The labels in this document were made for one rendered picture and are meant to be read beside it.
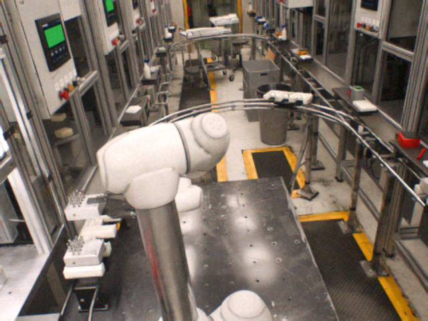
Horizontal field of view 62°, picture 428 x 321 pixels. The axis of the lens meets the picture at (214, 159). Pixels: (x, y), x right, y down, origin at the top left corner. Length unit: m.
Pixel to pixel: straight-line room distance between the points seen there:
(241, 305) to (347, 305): 1.36
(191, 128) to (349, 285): 1.88
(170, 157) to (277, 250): 1.00
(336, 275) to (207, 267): 1.15
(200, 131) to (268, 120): 3.21
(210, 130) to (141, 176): 0.18
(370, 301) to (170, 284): 1.69
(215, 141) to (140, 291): 0.93
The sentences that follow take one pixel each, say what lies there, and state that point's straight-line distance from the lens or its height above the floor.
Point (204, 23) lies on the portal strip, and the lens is 9.27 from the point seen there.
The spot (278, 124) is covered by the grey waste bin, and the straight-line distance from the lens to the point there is 4.03.
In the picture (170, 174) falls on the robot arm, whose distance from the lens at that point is 0.83.
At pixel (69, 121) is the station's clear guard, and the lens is 1.87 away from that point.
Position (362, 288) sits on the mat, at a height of 0.01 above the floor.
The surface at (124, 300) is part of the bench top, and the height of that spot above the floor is 0.68.
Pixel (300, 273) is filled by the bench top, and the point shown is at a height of 0.68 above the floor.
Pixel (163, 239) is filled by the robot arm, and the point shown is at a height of 1.26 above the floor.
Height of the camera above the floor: 1.83
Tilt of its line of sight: 28 degrees down
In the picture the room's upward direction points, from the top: 5 degrees counter-clockwise
